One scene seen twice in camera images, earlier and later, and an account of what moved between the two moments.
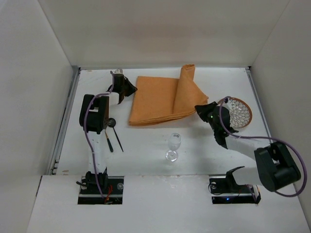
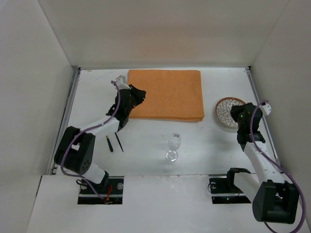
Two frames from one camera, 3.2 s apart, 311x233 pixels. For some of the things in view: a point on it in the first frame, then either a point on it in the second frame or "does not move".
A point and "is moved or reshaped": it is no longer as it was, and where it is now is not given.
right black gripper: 209,112 to 240,111
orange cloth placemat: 157,99 is moved or reshaped
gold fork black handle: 108,141 does not move
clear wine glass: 174,142 does not move
